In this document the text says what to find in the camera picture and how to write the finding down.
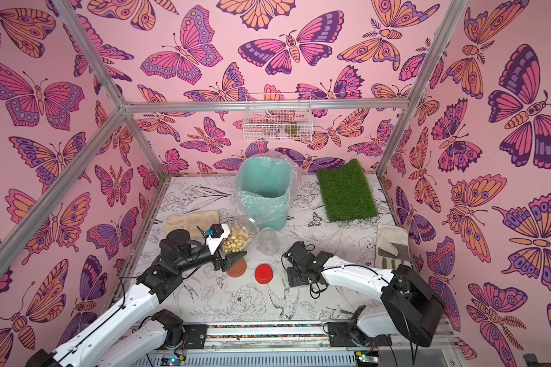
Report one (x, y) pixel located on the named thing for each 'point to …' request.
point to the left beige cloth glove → (189, 222)
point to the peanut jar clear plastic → (240, 220)
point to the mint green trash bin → (263, 185)
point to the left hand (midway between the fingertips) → (240, 239)
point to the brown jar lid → (238, 270)
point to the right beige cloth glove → (392, 247)
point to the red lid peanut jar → (268, 244)
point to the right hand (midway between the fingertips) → (299, 274)
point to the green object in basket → (292, 129)
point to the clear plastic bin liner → (295, 183)
